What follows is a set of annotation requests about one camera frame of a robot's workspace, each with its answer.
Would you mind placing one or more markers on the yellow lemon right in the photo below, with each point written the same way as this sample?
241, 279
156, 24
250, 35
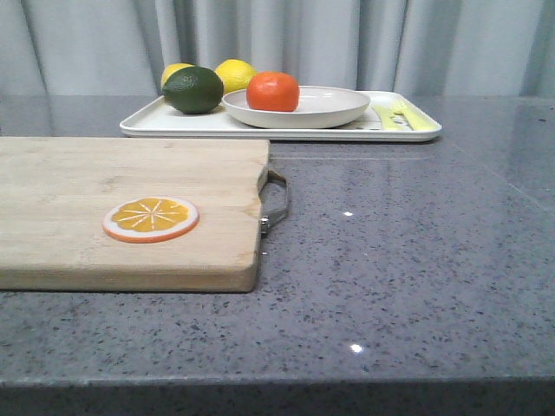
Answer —
235, 74

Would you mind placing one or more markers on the beige round plate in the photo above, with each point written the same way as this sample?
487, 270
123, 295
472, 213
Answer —
318, 108

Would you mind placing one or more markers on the yellow-green plastic fork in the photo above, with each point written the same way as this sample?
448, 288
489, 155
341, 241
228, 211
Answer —
417, 122

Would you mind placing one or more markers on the orange mandarin fruit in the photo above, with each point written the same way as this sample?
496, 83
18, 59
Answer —
273, 91

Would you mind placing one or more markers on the metal cutting board handle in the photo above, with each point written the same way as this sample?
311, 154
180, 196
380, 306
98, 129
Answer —
276, 202

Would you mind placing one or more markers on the yellow lemon left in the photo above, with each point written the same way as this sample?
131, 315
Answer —
170, 70

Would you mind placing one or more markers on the yellow lemon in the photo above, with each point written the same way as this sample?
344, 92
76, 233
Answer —
235, 74
170, 70

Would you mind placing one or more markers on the green lime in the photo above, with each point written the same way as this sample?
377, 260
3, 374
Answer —
193, 90

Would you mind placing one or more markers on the white rectangular tray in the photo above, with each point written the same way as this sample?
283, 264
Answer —
158, 119

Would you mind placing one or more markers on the wooden cutting board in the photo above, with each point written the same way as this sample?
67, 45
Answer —
55, 193

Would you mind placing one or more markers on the yellow-green plastic knife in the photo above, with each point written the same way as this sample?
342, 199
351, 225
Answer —
386, 117

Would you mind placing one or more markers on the orange slice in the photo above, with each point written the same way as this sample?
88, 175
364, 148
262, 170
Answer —
150, 220

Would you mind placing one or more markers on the grey curtain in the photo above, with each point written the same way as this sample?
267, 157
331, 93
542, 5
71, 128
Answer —
447, 48

